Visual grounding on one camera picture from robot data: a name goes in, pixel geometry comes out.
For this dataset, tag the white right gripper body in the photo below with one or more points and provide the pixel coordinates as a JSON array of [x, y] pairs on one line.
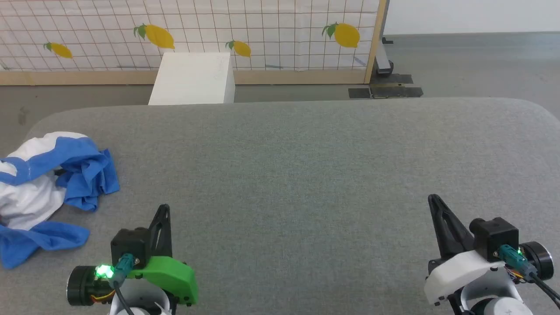
[[459, 273]]

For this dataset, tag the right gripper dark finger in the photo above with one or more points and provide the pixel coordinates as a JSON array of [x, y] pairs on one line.
[[450, 238]]

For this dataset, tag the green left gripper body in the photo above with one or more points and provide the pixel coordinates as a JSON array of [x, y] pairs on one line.
[[170, 275]]

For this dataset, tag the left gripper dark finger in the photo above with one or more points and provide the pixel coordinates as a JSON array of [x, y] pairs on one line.
[[161, 232]]

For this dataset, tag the blue and white shirt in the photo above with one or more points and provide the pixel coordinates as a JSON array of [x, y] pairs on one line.
[[30, 197]]

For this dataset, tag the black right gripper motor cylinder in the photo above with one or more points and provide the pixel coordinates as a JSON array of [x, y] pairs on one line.
[[539, 258]]

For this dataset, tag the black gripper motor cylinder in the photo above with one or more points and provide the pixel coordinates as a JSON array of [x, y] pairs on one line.
[[81, 286], [539, 258]]

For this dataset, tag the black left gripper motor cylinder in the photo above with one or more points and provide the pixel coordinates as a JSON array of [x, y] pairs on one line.
[[81, 286]]

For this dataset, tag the grey fabric sofa cushion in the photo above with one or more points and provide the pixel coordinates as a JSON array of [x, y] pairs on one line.
[[284, 175]]

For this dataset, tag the white rectangular box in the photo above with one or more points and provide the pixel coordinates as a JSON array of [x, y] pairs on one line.
[[192, 81]]

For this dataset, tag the black floor tape patch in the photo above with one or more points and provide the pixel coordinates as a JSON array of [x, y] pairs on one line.
[[396, 92]]

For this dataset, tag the grey metal partition foot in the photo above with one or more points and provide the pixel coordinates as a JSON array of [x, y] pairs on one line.
[[383, 61]]

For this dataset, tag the lemon-patterned grid panel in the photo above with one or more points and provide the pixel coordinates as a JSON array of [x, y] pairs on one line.
[[284, 77]]

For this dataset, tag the lemon print grid partition panel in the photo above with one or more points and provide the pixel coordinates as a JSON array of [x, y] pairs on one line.
[[271, 26]]

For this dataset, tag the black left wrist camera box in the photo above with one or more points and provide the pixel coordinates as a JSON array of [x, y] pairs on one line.
[[129, 243]]

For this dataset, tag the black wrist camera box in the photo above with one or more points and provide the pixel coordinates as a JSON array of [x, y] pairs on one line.
[[129, 243], [494, 236]]

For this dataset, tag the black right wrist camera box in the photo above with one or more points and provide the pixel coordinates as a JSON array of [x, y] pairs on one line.
[[494, 236]]

